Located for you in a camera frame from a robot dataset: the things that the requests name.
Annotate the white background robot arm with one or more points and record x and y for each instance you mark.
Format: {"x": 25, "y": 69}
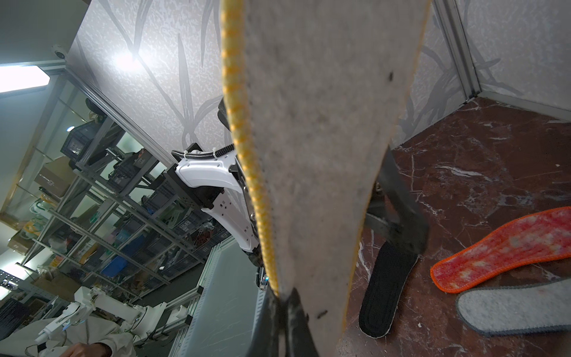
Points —
{"x": 144, "y": 323}

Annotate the near grey insole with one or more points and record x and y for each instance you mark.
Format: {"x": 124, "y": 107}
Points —
{"x": 514, "y": 310}

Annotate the left black insole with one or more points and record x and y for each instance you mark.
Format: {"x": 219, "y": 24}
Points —
{"x": 381, "y": 299}

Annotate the red insole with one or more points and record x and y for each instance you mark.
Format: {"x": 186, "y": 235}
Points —
{"x": 535, "y": 238}

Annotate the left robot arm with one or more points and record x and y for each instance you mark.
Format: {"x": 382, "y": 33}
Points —
{"x": 215, "y": 183}

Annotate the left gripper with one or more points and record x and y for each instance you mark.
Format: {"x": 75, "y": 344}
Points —
{"x": 393, "y": 213}

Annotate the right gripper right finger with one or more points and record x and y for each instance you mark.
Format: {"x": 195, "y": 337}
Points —
{"x": 298, "y": 338}

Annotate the metal storage shelving rack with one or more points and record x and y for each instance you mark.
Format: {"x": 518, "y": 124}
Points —
{"x": 106, "y": 212}

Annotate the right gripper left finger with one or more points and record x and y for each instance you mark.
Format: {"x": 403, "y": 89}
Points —
{"x": 271, "y": 338}

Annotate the yellow insole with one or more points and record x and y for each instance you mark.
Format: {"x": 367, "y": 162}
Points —
{"x": 313, "y": 91}

